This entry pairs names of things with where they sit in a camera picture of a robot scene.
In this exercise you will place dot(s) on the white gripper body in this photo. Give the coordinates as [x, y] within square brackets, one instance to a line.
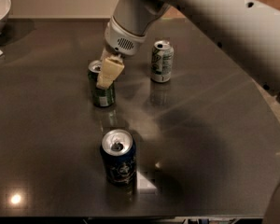
[122, 39]

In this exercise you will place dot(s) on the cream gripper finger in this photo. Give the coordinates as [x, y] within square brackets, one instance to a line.
[105, 54]
[111, 68]

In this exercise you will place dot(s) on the green soda can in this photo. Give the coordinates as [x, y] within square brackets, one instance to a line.
[100, 97]

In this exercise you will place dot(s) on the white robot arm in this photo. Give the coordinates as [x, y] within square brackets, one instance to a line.
[246, 30]

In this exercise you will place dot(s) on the white green 7up can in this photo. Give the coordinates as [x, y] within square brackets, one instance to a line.
[162, 61]

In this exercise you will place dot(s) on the dark blue soda can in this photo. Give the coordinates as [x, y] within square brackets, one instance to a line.
[118, 151]

